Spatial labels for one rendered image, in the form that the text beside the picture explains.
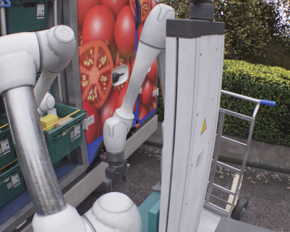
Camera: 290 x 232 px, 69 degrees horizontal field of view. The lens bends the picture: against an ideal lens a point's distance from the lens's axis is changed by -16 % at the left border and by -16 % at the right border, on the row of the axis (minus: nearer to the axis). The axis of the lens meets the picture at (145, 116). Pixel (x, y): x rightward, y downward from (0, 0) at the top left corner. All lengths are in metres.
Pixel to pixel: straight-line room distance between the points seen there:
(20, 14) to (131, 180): 2.15
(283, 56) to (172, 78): 5.31
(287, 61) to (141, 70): 4.96
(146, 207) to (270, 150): 2.77
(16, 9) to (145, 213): 1.38
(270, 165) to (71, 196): 2.47
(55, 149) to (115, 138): 0.57
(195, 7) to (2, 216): 1.63
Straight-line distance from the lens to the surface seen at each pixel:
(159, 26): 0.97
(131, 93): 1.14
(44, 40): 0.75
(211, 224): 2.43
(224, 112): 1.97
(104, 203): 0.76
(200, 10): 0.68
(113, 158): 1.20
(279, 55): 5.81
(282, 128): 3.78
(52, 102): 1.26
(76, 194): 2.11
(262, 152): 3.58
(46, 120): 1.71
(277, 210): 2.79
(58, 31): 0.74
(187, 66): 0.55
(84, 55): 1.84
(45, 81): 0.99
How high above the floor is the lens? 1.78
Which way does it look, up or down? 23 degrees down
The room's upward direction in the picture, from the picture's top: straight up
